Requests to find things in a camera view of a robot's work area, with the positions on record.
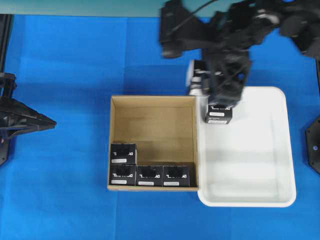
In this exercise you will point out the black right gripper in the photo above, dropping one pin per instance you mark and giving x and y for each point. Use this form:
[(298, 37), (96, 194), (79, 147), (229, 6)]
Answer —
[(228, 35)]

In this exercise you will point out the black box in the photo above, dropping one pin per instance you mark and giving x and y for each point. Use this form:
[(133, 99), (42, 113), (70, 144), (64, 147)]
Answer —
[(199, 80), (179, 175), (122, 174), (123, 153), (149, 175), (218, 114)]

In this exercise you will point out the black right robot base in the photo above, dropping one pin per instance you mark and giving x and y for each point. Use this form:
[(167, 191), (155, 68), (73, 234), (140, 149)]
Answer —
[(312, 134)]

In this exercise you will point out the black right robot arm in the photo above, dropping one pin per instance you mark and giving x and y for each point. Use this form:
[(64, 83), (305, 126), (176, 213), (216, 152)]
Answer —
[(298, 20)]

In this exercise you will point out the black box in tray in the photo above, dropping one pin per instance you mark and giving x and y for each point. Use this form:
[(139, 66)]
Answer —
[(218, 114)]

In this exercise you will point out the brown cardboard box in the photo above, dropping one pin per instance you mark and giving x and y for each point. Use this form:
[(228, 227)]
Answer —
[(164, 129)]

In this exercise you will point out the white plastic tray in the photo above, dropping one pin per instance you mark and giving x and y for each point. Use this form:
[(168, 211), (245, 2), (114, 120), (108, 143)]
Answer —
[(247, 162)]

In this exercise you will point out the blue table cloth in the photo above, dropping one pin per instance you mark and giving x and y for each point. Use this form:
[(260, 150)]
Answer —
[(54, 185)]

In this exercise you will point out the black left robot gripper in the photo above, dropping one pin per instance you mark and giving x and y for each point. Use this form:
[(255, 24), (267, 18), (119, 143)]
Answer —
[(16, 118)]

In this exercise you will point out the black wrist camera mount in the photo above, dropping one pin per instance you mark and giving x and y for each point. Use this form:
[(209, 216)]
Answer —
[(181, 31)]

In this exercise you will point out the black aluminium frame post right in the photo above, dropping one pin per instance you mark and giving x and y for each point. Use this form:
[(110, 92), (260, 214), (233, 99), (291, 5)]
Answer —
[(317, 61)]

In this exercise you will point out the black aluminium frame post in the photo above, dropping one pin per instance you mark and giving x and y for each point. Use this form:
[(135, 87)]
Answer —
[(317, 61), (6, 22)]

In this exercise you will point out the black aluminium frame post left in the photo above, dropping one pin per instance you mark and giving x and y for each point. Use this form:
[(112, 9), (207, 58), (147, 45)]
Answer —
[(6, 22)]

